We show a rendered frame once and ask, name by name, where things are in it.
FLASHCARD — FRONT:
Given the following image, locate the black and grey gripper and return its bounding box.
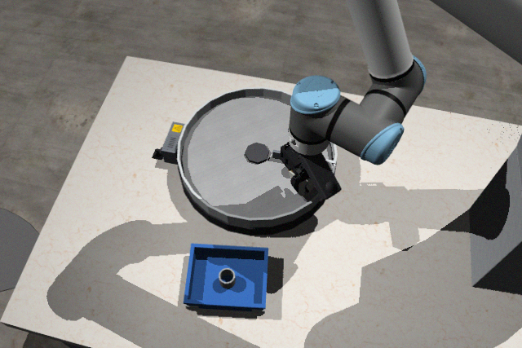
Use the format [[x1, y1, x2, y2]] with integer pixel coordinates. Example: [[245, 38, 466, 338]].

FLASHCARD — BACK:
[[280, 142, 314, 196]]

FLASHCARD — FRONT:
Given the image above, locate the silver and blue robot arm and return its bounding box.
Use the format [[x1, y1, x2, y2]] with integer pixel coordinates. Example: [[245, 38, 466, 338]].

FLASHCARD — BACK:
[[288, 0, 522, 200]]

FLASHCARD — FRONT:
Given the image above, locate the grey round turntable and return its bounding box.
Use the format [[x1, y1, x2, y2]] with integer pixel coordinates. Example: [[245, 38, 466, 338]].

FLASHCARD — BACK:
[[152, 87, 325, 236]]

